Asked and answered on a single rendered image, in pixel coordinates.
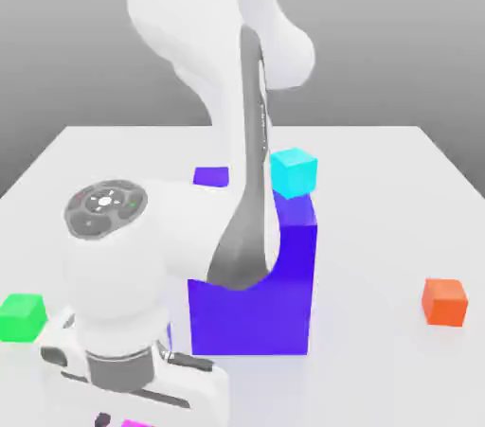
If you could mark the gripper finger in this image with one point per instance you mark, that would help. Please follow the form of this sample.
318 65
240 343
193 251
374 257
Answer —
102 420

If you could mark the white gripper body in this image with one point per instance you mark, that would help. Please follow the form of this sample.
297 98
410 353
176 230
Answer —
204 393

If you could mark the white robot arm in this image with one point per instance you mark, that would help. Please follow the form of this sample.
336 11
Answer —
182 56

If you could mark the small magenta cube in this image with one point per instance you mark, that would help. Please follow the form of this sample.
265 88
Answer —
137 424

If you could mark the small green cube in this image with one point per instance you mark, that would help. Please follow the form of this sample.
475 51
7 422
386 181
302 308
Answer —
21 319

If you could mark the small cyan cube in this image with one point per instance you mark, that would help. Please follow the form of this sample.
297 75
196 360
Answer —
293 173

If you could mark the small orange cube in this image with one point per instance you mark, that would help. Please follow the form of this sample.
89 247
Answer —
445 304

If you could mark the large blue box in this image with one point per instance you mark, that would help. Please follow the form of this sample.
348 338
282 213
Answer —
257 321

